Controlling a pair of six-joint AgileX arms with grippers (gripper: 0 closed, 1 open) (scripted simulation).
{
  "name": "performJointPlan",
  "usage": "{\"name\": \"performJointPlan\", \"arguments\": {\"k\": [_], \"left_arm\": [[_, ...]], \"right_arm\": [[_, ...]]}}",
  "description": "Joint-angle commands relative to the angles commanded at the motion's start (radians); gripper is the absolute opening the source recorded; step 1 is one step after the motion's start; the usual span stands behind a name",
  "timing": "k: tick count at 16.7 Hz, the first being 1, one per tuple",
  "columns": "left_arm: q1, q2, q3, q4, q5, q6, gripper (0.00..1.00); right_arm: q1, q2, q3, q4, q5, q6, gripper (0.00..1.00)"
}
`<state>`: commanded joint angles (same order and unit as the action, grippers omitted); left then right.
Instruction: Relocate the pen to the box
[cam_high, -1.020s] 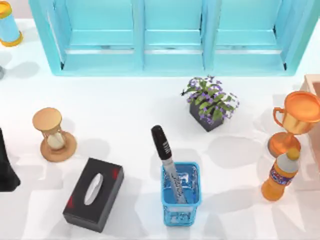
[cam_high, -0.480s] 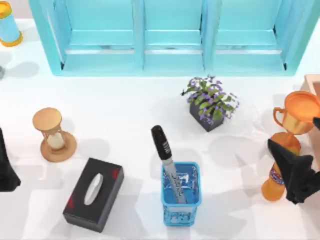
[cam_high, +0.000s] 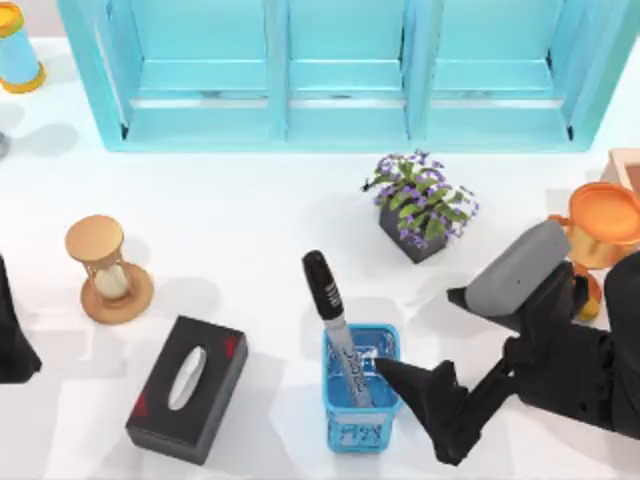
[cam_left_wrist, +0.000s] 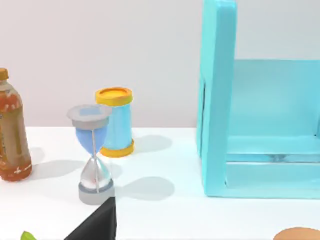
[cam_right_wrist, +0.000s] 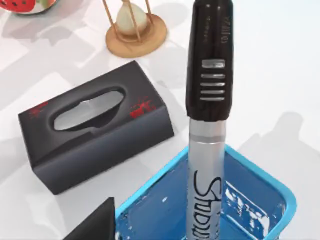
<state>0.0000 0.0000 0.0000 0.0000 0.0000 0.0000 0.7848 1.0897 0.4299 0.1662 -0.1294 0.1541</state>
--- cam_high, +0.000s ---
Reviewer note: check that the pale grey rounded box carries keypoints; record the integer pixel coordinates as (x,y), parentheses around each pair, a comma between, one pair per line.
(520,270)

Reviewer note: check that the salmon-coloured box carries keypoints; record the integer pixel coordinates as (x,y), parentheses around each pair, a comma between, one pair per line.
(622,165)

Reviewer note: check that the purple flower plant pot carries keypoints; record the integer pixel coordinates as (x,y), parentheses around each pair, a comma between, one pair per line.
(425,220)

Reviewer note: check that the wooden hourglass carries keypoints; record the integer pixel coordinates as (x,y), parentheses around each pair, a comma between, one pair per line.
(107,280)

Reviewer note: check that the orange trophy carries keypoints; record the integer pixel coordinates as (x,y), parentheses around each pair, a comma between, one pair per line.
(597,225)

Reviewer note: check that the blue and yellow cup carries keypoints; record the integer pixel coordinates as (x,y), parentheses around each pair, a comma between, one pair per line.
(17,55)

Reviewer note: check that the black tissue box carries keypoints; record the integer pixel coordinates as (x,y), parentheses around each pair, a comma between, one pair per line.
(200,380)

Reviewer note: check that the light blue rack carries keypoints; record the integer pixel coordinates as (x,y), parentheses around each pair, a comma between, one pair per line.
(345,75)

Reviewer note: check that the black marker pen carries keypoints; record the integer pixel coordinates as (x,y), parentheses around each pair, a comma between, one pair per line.
(325,290)

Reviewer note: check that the blue mesh pen basket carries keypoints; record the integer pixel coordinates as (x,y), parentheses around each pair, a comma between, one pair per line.
(360,430)

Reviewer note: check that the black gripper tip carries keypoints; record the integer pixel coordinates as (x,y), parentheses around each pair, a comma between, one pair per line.
(12,340)

